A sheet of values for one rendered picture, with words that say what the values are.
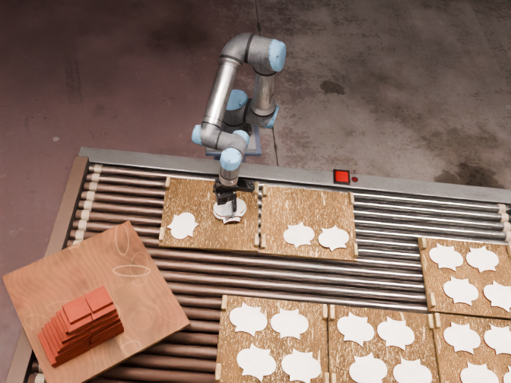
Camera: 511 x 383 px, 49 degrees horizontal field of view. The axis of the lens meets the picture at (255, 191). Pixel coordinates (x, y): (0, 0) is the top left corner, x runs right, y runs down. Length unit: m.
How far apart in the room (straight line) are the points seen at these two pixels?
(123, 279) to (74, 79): 2.47
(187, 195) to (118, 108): 1.78
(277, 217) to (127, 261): 0.67
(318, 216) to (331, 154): 1.54
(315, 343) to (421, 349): 0.41
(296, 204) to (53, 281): 1.05
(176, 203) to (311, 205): 0.59
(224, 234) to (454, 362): 1.02
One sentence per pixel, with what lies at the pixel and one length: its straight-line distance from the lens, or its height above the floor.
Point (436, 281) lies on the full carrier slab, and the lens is 2.46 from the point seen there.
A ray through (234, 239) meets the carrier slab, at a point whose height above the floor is 0.94.
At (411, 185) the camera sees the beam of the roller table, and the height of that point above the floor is 0.92.
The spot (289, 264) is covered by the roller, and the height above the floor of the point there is 0.92.
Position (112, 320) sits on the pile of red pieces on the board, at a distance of 1.95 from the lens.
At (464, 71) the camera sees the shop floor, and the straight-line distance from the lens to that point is 5.01.
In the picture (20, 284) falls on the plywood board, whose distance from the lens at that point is 2.21.
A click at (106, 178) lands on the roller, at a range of 2.56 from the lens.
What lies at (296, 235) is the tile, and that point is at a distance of 2.38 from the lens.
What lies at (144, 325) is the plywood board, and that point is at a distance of 2.06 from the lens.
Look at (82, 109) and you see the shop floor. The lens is 4.16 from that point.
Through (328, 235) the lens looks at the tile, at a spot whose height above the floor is 0.95.
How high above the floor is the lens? 2.94
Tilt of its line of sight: 53 degrees down
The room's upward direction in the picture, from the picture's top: 10 degrees clockwise
